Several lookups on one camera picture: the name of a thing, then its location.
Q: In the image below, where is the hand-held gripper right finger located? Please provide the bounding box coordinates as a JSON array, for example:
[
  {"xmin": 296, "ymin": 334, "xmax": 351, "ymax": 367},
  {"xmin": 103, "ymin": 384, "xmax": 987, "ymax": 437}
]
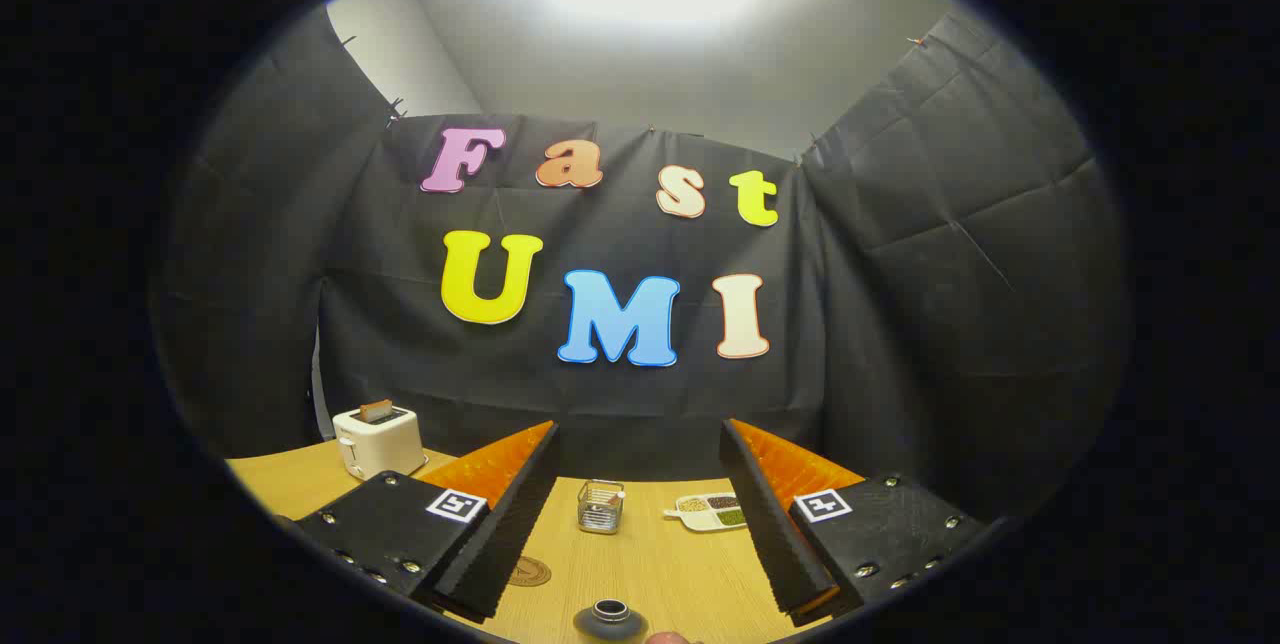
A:
[{"xmin": 720, "ymin": 418, "xmax": 991, "ymax": 627}]

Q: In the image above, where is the cream toaster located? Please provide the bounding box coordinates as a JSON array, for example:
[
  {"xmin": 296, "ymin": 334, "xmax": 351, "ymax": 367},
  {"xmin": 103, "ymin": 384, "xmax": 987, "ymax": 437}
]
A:
[{"xmin": 333, "ymin": 406, "xmax": 428, "ymax": 481}]

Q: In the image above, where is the silver green-label juice bottle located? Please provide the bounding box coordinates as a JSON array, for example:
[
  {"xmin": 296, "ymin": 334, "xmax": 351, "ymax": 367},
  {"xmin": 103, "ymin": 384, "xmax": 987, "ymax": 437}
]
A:
[{"xmin": 574, "ymin": 599, "xmax": 649, "ymax": 643}]

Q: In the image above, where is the white divided dish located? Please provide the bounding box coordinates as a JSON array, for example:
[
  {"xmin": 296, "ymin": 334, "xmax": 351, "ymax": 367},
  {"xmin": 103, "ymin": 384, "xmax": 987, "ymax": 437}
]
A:
[{"xmin": 664, "ymin": 493, "xmax": 749, "ymax": 532}]

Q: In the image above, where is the wooden table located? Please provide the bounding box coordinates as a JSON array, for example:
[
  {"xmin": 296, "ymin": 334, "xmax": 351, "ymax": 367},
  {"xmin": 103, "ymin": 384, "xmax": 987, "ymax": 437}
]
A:
[{"xmin": 228, "ymin": 439, "xmax": 871, "ymax": 644}]

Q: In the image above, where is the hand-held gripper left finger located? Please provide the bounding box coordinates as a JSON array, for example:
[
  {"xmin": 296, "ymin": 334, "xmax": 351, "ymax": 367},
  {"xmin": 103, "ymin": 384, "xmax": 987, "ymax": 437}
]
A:
[{"xmin": 272, "ymin": 420, "xmax": 561, "ymax": 623}]

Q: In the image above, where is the small metal wire basket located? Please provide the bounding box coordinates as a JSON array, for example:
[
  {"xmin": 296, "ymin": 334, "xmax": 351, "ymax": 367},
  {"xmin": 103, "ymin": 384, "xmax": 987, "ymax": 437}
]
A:
[{"xmin": 577, "ymin": 480, "xmax": 626, "ymax": 535}]

